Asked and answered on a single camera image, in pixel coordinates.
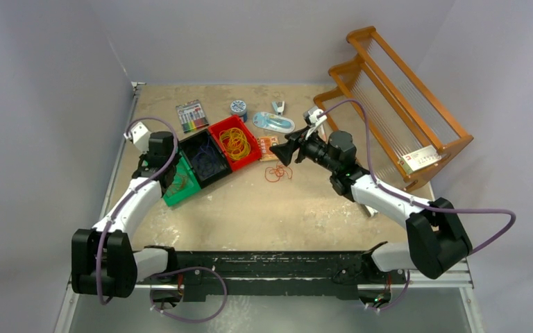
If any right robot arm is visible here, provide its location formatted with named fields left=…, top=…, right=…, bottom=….
left=270, top=128, right=473, bottom=282

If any red plastic bin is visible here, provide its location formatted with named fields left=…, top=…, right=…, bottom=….
left=209, top=115, right=261, bottom=171

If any wooden rack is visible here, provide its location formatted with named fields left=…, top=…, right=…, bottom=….
left=313, top=26, right=473, bottom=192

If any marker pen pack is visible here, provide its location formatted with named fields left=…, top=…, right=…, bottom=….
left=176, top=99, right=210, bottom=133

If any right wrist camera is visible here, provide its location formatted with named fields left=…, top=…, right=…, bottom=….
left=303, top=106, right=327, bottom=139

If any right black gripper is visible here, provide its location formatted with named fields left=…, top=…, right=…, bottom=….
left=270, top=125, right=339, bottom=173

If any small round tin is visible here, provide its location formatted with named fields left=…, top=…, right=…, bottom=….
left=230, top=99, right=248, bottom=122

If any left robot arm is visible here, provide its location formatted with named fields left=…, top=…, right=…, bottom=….
left=71, top=127, right=180, bottom=304

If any white small box on rack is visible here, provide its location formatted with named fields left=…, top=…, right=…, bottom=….
left=398, top=146, right=442, bottom=175

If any green plastic bin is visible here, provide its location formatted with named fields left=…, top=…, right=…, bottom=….
left=163, top=157, right=201, bottom=207

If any coiled yellow cable in bin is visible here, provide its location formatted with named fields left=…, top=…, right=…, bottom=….
left=219, top=128, right=252, bottom=162

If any black plastic bin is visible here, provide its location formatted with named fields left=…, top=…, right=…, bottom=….
left=179, top=130, right=232, bottom=189

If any blue correction tape package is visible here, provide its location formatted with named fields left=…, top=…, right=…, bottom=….
left=252, top=112, right=295, bottom=134

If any orange cable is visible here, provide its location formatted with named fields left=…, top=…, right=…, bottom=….
left=172, top=171, right=190, bottom=191
left=264, top=162, right=294, bottom=183

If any white rectangular block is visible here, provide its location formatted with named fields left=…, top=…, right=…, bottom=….
left=362, top=205, right=379, bottom=217

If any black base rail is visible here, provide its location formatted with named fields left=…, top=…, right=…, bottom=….
left=137, top=250, right=406, bottom=303

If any orange spiral notebook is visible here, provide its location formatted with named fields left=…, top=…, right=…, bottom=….
left=257, top=136, right=279, bottom=162

